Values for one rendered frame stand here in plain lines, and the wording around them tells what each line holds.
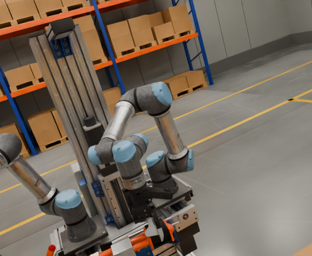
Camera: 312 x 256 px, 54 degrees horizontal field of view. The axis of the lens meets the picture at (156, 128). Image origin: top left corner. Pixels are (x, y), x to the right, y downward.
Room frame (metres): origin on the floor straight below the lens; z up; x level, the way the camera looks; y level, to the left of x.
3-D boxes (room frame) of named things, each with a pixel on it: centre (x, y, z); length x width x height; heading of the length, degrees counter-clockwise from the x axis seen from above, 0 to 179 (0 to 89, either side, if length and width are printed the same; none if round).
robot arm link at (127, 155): (0.95, 0.12, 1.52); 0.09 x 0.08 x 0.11; 161
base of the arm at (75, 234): (1.40, 0.52, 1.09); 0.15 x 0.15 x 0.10
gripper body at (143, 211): (0.94, 0.13, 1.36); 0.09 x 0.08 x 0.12; 103
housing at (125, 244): (0.91, 0.24, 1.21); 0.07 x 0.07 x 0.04; 12
